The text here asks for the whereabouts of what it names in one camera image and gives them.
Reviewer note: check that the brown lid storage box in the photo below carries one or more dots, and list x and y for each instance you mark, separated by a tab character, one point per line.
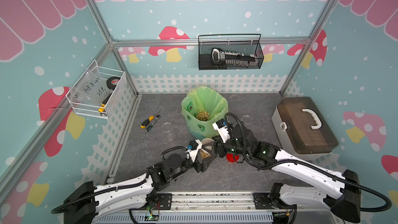
301	129

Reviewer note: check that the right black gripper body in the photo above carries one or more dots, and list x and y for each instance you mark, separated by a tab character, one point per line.
230	146

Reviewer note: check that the black tape roll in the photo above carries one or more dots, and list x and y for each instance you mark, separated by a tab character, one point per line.
112	82

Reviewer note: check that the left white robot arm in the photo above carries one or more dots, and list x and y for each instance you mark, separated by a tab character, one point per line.
89	203

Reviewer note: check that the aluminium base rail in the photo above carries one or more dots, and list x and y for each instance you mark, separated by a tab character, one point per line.
219	208

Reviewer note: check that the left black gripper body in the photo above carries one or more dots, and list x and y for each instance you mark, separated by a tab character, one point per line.
197	166

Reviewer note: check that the socket set in basket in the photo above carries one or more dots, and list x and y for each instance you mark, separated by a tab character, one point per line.
220	57

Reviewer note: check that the white wire wall basket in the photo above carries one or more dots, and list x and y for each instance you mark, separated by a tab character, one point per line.
115	94

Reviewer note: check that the peanut pile in bin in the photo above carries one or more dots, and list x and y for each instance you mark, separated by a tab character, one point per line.
202	115

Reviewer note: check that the clear plastic bag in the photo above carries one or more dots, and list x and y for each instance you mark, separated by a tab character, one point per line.
89	92

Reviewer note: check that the black mesh wall basket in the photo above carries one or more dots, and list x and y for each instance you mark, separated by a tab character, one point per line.
230	51

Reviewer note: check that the beige lid jar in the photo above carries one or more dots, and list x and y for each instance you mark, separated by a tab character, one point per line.
207	151

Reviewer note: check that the yellow handle screwdriver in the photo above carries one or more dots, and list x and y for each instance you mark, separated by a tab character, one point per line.
148	120

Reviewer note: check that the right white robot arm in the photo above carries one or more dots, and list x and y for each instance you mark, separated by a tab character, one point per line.
341	192

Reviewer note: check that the green bag trash bin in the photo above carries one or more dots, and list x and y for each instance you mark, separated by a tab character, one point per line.
201	108

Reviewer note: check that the yellow black tool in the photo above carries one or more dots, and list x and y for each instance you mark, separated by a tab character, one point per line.
103	104

